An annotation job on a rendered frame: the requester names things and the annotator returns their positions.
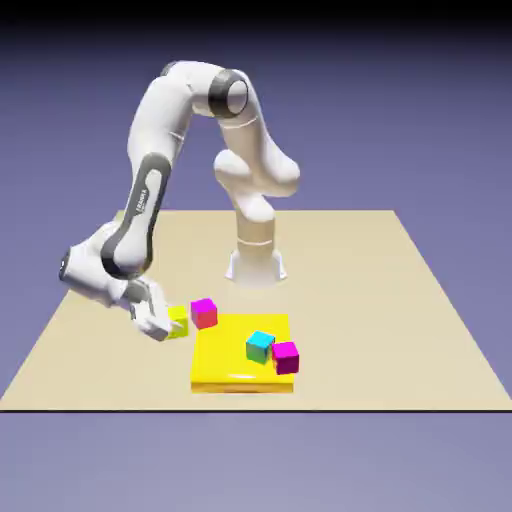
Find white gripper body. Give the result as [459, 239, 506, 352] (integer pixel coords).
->
[128, 280, 174, 343]

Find small yellow cube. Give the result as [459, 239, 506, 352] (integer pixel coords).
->
[166, 305, 190, 340]

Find small magenta cube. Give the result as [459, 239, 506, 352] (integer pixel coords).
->
[190, 297, 219, 331]
[271, 340, 300, 376]

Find small cyan cube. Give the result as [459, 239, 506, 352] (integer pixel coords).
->
[245, 330, 276, 366]

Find large yellow box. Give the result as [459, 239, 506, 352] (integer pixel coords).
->
[190, 313, 296, 395]

